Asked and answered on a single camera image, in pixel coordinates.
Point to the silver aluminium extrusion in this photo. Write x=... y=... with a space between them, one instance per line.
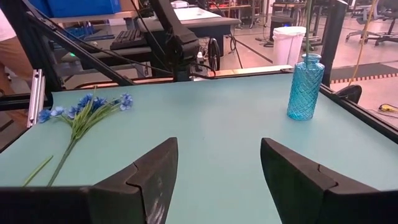
x=35 y=99

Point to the black office chair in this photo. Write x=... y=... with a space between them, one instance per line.
x=385 y=18

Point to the blue plastic bin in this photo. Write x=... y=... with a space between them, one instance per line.
x=77 y=7

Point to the person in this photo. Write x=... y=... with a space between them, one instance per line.
x=7 y=53

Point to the teal table mat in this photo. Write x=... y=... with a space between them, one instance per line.
x=202 y=109

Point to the dark grey desk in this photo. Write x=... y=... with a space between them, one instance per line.
x=211 y=23

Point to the black wheel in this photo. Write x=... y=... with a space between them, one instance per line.
x=211 y=54

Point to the black post with foot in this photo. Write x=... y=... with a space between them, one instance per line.
x=334 y=37

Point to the blue glass vase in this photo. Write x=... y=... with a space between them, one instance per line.
x=305 y=90

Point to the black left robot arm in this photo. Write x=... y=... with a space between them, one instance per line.
x=183 y=46

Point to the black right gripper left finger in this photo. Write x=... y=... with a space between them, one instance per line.
x=146 y=193

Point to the white trash bin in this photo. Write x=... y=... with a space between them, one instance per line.
x=289 y=46

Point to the backlit black keyboard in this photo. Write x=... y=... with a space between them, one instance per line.
x=127 y=39

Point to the blue flower bunch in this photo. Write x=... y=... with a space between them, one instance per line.
x=84 y=112

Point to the black equipment box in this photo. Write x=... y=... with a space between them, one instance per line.
x=280 y=21

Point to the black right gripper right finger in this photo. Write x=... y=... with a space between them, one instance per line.
x=298 y=193

